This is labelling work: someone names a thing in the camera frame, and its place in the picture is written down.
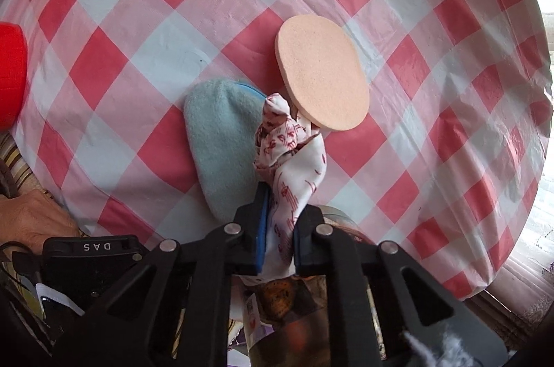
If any white floral cloth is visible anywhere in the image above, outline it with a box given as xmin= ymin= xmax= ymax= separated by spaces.
xmin=253 ymin=93 xmax=327 ymax=282

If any light blue towel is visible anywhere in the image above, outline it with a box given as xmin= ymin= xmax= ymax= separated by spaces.
xmin=183 ymin=79 xmax=265 ymax=222

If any person's left hand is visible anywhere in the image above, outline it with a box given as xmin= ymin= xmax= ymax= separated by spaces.
xmin=0 ymin=190 xmax=81 ymax=254

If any glass jar with gold lid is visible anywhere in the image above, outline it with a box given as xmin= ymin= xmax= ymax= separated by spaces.
xmin=242 ymin=206 xmax=386 ymax=366

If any striped sofa cushion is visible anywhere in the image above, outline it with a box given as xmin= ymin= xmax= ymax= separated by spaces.
xmin=1 ymin=131 xmax=55 ymax=218

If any beige round sponge pad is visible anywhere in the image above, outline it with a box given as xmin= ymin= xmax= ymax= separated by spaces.
xmin=274 ymin=14 xmax=370 ymax=131

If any red plastic thermos jug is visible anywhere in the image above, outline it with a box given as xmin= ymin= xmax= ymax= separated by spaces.
xmin=0 ymin=23 xmax=28 ymax=131

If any red checkered tablecloth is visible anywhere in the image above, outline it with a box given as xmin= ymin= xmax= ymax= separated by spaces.
xmin=1 ymin=0 xmax=553 ymax=298

